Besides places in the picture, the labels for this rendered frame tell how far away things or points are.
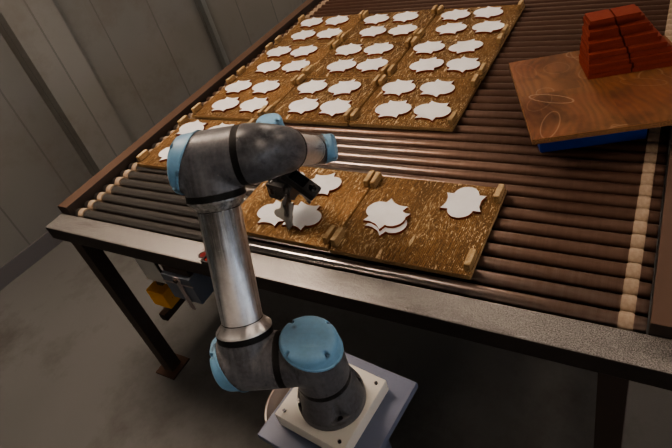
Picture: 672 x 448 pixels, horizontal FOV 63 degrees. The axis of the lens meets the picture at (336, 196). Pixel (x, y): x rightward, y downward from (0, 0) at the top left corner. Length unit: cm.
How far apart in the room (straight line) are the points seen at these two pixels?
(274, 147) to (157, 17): 347
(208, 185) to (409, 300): 62
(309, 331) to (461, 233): 58
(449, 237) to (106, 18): 319
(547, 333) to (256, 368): 63
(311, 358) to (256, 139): 42
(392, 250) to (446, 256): 15
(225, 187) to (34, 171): 303
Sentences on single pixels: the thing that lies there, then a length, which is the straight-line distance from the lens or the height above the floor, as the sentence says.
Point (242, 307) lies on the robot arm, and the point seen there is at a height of 121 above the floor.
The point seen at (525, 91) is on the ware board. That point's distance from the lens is 189.
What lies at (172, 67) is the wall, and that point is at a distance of 449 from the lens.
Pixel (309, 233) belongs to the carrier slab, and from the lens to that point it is 164.
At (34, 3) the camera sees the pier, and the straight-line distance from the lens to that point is 378.
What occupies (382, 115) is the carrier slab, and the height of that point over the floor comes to 95.
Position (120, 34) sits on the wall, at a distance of 424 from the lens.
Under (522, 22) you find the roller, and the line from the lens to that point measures 270.
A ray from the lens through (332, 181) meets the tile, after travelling 180.
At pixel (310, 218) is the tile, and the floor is 95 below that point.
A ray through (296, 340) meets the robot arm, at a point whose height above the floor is 114.
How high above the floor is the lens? 197
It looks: 36 degrees down
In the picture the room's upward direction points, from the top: 18 degrees counter-clockwise
